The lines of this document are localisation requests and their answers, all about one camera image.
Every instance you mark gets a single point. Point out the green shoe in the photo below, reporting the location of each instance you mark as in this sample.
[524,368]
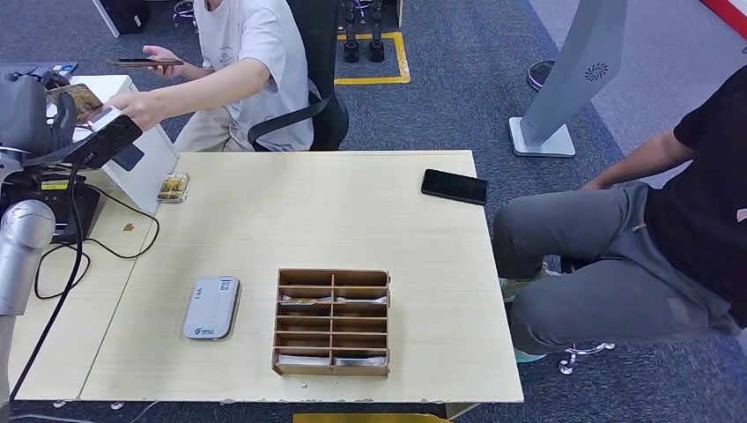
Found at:
[510,286]

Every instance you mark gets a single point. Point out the teal shoe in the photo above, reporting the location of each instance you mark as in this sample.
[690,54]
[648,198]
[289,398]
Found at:
[528,356]

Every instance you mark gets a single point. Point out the dark grey hub box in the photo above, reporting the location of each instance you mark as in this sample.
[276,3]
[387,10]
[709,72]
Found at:
[129,157]

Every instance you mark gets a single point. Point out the yellow floor tape square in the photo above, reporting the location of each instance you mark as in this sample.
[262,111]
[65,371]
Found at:
[401,58]

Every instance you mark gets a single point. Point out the person's left forearm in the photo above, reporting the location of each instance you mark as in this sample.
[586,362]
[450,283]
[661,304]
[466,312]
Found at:
[216,87]

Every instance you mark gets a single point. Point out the chrome chair base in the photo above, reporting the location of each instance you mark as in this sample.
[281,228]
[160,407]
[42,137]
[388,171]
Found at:
[583,353]

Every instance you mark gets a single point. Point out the white desk partition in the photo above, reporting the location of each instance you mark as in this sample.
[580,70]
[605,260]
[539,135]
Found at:
[149,175]

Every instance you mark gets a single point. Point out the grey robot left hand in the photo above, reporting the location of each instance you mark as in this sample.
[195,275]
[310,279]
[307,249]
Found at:
[26,114]

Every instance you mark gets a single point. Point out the stack of yellow cards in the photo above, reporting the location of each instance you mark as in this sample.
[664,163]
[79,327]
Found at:
[173,188]

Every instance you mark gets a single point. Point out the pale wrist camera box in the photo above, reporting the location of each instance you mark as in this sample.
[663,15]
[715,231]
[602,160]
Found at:
[104,117]

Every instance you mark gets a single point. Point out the person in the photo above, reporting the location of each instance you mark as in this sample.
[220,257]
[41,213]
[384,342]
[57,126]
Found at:
[251,64]
[613,274]

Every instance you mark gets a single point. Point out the dark grey laptop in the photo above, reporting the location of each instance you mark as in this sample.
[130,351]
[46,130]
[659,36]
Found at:
[64,69]

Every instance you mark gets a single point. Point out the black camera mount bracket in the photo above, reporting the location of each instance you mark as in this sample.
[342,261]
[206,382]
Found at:
[99,143]

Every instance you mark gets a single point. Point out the person's left hand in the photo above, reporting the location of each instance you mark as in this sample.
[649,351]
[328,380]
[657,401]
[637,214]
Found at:
[137,108]

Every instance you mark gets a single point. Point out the person's right forearm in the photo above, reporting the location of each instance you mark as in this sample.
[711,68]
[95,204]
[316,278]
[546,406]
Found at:
[630,163]
[195,71]

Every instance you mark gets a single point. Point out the black smartphone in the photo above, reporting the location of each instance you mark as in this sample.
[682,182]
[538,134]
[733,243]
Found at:
[455,187]

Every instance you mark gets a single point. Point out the chrome stool base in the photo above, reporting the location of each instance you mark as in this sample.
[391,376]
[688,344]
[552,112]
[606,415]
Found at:
[184,9]

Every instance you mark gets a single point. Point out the black controller with yellow label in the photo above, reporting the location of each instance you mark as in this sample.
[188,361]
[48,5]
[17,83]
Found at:
[82,210]

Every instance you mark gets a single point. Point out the grey kiosk stand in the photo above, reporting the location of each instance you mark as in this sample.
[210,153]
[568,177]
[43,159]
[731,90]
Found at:
[575,70]

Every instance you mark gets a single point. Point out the brown room key card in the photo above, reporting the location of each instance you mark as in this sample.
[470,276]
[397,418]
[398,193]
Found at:
[73,98]

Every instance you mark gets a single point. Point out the grey card reader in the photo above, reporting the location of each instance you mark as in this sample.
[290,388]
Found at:
[211,307]

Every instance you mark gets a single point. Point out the black office chair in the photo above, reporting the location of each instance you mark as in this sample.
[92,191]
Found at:
[318,76]

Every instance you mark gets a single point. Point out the brown smartphone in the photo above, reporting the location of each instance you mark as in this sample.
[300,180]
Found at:
[131,61]

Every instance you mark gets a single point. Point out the black robot leg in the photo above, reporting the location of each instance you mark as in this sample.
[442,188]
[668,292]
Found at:
[376,29]
[351,29]

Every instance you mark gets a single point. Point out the black cabinet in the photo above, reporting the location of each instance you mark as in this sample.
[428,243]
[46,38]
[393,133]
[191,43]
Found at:
[125,14]

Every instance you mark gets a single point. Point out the wooden card organizer box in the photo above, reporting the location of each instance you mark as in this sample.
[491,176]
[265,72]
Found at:
[331,322]

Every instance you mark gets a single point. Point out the black round base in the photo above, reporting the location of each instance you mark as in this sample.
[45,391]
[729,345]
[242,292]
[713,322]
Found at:
[537,73]

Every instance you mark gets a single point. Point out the person's right hand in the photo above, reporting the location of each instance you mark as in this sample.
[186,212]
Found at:
[166,69]

